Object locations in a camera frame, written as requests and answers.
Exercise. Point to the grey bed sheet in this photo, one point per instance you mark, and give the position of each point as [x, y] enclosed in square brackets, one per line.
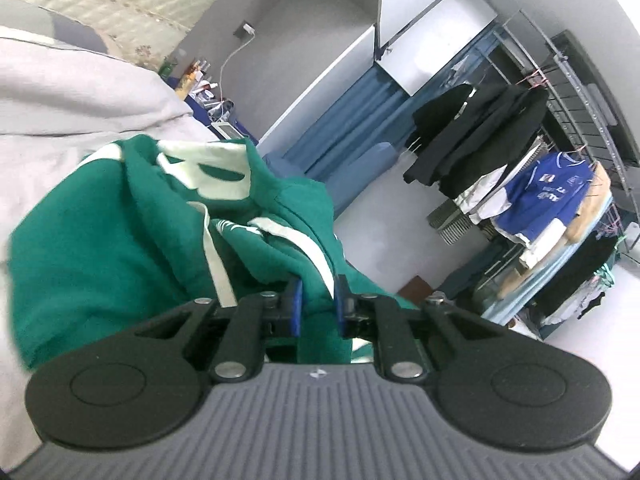
[59, 104]

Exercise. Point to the grey white wardrobe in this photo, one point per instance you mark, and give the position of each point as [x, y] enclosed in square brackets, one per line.
[283, 63]

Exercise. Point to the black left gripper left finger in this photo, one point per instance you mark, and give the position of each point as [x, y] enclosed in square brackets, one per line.
[230, 344]

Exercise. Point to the metal clothes rack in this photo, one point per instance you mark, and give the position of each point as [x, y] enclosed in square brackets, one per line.
[507, 276]

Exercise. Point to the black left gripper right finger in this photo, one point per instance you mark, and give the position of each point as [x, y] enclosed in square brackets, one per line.
[409, 346]

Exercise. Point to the cluttered blue bedside table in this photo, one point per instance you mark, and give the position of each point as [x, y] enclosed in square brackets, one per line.
[196, 87]

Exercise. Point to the black hanging jacket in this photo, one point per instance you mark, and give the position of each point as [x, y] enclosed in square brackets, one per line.
[473, 136]

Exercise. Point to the blue sports jersey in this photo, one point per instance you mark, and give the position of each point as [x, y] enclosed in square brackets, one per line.
[547, 193]

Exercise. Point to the green hooded sweatshirt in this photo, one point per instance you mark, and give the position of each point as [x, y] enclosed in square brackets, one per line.
[142, 226]

